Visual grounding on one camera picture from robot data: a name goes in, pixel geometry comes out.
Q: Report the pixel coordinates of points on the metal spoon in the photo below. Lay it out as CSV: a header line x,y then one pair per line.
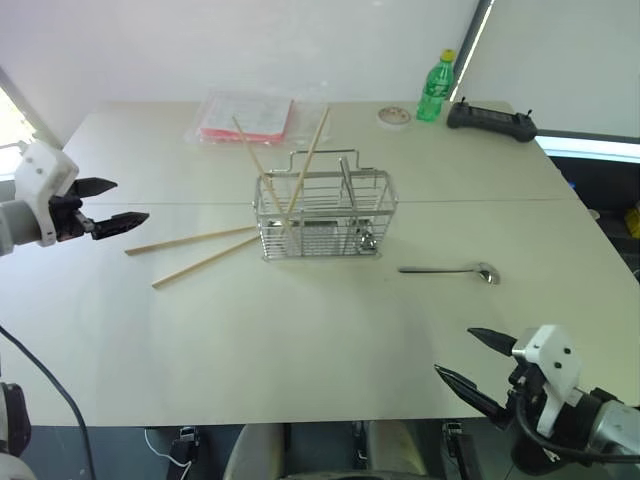
x,y
450,270

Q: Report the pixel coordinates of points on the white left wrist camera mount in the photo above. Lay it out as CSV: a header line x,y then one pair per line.
x,y
42,170

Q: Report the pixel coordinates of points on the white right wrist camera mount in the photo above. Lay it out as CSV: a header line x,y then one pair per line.
x,y
555,360

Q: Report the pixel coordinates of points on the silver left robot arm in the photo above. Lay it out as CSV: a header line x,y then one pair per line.
x,y
15,222

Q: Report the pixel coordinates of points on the black window frame bar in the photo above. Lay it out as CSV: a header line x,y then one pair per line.
x,y
472,45

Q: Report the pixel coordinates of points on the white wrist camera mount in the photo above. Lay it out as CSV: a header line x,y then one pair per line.
x,y
42,170
555,360

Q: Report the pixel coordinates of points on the silver robot body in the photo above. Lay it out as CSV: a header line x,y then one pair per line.
x,y
12,430

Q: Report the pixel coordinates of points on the grey rounded chair part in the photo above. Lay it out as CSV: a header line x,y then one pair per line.
x,y
397,447
252,452

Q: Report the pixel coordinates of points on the clear bag with red papers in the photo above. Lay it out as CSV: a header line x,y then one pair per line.
x,y
245,117

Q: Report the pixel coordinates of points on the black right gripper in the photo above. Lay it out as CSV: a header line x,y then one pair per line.
x,y
525,395

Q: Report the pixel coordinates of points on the black handheld controller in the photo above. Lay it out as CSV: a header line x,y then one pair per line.
x,y
492,120

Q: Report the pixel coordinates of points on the yellow object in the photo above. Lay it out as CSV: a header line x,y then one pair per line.
x,y
634,220

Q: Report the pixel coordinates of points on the wooden chopstick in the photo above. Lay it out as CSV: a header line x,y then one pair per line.
x,y
190,241
312,150
255,160
205,262

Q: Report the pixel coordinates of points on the metal cutlery piece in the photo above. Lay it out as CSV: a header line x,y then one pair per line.
x,y
367,240

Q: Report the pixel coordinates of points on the green plastic bottle yellow cap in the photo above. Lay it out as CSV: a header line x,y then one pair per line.
x,y
434,90

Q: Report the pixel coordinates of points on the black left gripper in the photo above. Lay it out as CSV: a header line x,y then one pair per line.
x,y
67,220

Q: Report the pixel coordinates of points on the white tape roll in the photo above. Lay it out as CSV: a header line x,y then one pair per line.
x,y
394,117

